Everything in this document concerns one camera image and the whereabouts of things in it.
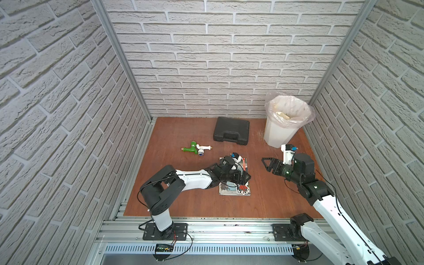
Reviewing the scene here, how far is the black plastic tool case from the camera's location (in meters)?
1.05

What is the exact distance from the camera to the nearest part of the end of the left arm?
690 mm

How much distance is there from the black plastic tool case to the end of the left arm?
0.31m
